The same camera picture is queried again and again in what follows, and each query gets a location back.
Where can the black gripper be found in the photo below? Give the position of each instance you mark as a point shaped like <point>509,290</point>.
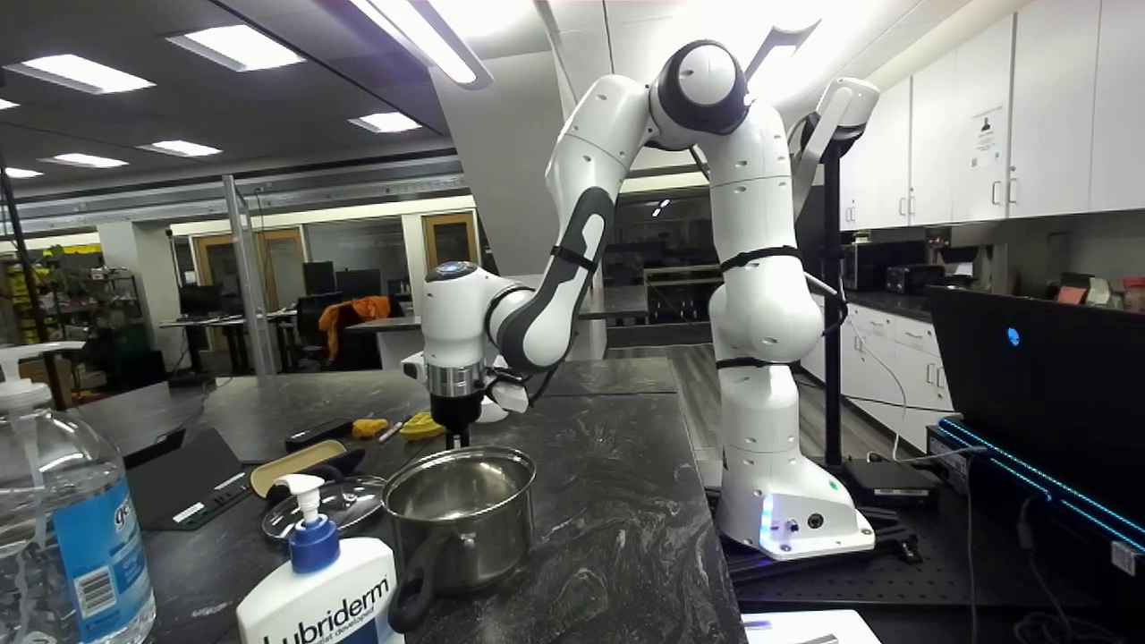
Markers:
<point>455,412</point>

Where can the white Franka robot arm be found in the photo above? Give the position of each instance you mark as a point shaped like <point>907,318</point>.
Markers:
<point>763,454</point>

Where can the small yellow orange item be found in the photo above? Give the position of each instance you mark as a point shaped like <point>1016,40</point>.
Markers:
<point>372,426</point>

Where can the stainless steel pot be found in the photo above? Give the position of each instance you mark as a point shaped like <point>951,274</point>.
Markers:
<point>467,531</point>

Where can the glass pot lid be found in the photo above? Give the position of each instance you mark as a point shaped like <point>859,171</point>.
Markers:
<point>344,507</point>

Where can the orange chair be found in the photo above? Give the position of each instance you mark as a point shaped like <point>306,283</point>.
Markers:
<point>351,318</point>

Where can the white Lubriderm lotion bottle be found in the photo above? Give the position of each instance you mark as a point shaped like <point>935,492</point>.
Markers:
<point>323,604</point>

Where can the ceiling light panel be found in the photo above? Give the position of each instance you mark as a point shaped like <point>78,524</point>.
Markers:
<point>78,73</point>
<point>386,119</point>
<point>236,48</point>
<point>181,150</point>

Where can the clear hand sanitizer pump bottle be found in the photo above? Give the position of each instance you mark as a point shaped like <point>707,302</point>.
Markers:
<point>72,524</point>

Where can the white paper sheet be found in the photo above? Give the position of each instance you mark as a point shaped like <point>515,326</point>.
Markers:
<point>809,628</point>

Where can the long ceiling light strip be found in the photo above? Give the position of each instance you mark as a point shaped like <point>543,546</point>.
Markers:
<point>416,38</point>

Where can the white base cabinet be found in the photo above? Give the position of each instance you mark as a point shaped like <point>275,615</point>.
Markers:
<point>907,369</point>

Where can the black monitor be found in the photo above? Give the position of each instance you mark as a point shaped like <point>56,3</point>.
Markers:
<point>1051,381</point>

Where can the black camera stand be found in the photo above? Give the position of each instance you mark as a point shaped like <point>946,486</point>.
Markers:
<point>832,395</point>

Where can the white wall cabinets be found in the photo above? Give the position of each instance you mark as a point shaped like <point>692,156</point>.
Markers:
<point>1051,108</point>

